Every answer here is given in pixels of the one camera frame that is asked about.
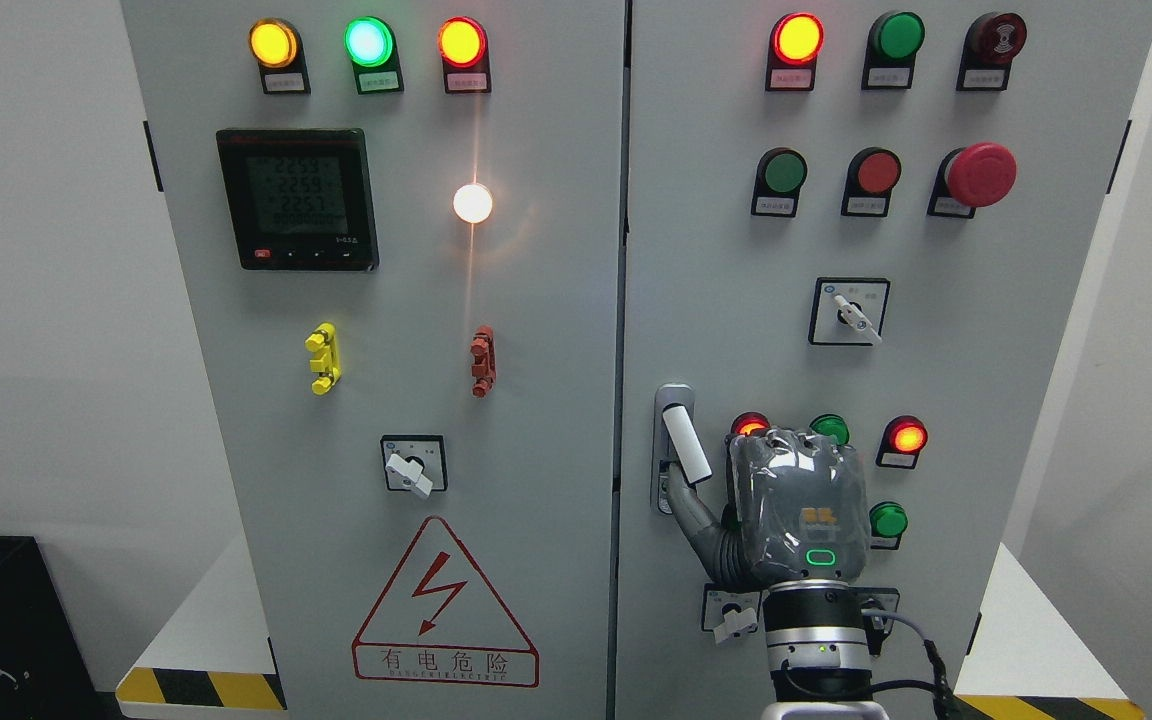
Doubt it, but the yellow terminal connector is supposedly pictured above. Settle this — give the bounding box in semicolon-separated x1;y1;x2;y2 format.
303;323;342;396

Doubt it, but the red lit indicator top right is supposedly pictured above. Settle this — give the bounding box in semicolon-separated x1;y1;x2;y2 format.
771;12;826;67

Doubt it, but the grey cabinet door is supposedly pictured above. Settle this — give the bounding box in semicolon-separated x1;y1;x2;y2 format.
122;1;626;719
614;1;1152;719

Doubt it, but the yellow indicator light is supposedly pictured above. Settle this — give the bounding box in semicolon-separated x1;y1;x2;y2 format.
248;17;300;69

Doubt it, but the white selector switch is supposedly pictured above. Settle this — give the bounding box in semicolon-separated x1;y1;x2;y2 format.
809;276;890;346
702;583;764;646

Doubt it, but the green push button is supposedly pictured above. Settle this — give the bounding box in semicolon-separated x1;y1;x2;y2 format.
758;147;808;195
869;501;909;541

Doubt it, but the red push button upper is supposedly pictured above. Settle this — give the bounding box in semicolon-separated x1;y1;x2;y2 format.
847;147;902;196

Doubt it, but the red electric hazard sticker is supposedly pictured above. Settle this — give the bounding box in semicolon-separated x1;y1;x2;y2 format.
353;516;541;688

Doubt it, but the green indicator top right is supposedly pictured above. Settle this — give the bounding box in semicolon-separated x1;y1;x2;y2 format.
870;12;925;61

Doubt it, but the white lit indicator light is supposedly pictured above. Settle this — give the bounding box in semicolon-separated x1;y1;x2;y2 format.
452;182;494;225

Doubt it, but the green indicator middle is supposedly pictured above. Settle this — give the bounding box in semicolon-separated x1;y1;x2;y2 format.
810;414;851;445

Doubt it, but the dark red buzzer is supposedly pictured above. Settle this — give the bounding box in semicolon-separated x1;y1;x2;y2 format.
965;12;1028;67

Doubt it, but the green lit indicator light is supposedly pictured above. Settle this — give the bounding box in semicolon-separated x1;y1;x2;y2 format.
343;15;396;68

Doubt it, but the black digital power meter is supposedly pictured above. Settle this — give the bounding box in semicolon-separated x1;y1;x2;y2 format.
217;128;379;272

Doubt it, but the green push button upper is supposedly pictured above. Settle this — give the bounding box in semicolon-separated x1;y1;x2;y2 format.
758;147;808;195

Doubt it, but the red lit indicator middle left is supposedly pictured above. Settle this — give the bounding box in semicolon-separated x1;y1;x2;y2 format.
732;411;771;435

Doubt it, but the black box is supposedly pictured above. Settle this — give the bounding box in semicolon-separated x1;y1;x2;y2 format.
0;536;104;719

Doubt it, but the grey left cabinet door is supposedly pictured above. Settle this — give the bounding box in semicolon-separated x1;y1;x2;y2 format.
122;1;626;719

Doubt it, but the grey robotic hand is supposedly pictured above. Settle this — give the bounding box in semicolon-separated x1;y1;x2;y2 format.
668;427;870;593

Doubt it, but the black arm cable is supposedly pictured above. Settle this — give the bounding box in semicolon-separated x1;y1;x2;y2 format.
861;597;958;720

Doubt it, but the black key selector switch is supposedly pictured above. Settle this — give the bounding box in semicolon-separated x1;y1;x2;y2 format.
861;588;901;658

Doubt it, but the white selector switch bottom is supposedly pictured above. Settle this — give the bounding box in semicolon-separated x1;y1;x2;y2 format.
702;583;764;646

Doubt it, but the white selector switch upper right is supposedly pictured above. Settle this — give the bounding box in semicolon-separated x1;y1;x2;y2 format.
809;276;890;346

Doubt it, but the white platform with hazard stripes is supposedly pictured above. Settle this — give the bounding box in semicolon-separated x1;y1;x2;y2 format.
116;537;1144;719

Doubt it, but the red emergency stop button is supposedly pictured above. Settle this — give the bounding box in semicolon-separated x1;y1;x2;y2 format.
942;142;1018;209

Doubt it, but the white selector switch left door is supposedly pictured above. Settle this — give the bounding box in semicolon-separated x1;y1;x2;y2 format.
380;434;448;498

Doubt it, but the green push button lower right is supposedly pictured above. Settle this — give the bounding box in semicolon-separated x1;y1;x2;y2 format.
869;501;909;541

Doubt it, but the red lit indicator light left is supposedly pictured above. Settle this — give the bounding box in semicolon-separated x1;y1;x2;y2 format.
435;15;486;69

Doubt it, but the red lit indicator middle right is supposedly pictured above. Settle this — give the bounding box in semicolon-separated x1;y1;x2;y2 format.
884;415;929;456

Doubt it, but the silver door handle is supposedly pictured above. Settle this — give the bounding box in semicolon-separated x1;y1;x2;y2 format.
652;382;713;515

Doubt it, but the red terminal connector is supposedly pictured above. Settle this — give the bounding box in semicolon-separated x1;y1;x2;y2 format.
468;325;497;397

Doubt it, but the grey right cabinet door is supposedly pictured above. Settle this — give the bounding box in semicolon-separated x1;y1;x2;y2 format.
614;1;1152;719

